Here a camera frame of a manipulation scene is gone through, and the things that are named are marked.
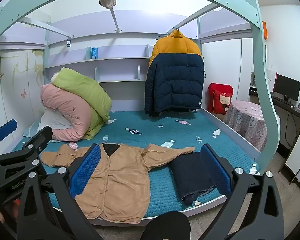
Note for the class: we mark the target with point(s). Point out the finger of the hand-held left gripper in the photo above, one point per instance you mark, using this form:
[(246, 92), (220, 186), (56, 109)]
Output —
[(6, 130), (38, 137)]

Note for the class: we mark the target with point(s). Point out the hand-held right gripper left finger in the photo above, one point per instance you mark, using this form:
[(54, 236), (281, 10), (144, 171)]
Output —
[(86, 170)]

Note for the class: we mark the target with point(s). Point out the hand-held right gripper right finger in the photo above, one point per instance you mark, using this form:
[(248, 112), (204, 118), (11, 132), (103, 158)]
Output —
[(215, 171)]

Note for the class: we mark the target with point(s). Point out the tan coat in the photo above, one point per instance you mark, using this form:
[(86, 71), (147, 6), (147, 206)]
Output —
[(120, 180)]

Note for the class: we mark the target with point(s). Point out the white pillow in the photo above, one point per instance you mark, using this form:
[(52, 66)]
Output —
[(52, 121)]

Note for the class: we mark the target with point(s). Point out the folded dark jeans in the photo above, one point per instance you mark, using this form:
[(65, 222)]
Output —
[(192, 177)]

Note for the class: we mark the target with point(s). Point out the pink padded garment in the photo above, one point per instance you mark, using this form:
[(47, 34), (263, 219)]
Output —
[(67, 110)]

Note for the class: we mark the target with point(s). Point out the pink patterned tablecloth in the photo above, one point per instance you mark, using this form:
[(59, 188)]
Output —
[(247, 122)]

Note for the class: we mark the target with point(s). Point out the green quilt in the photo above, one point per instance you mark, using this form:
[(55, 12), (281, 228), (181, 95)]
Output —
[(85, 92)]

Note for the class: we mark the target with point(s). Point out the red cartoon bag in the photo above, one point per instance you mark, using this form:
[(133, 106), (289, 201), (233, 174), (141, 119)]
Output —
[(220, 97)]

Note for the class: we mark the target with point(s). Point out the teal quilted bed cover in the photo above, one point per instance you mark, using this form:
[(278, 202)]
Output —
[(152, 127)]

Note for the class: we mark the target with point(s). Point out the white cabinet door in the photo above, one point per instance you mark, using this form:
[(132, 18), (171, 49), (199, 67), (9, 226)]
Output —
[(298, 155)]

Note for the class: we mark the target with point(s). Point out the dark desk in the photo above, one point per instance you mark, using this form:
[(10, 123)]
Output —
[(293, 112)]

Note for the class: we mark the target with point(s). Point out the black hanging tag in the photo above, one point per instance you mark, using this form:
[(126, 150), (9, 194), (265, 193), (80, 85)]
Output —
[(69, 43)]

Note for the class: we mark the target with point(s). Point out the yellow and navy puffer jacket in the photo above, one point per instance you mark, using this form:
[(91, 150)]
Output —
[(175, 80)]

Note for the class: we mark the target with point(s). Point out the blue box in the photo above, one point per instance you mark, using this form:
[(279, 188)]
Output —
[(93, 53)]

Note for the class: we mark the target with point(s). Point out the white paper bag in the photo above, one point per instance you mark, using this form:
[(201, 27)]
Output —
[(270, 80)]

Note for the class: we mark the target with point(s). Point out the lavender shelf unit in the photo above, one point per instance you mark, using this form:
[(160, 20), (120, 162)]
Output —
[(115, 62)]

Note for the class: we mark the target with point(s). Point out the white wardrobe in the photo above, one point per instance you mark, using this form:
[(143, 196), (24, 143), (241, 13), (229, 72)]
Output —
[(225, 62)]

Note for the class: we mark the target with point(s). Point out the black computer monitor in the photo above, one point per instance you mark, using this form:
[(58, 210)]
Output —
[(287, 86)]

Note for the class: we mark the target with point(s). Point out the orange box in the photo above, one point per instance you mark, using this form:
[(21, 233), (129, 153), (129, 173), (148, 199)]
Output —
[(265, 30)]

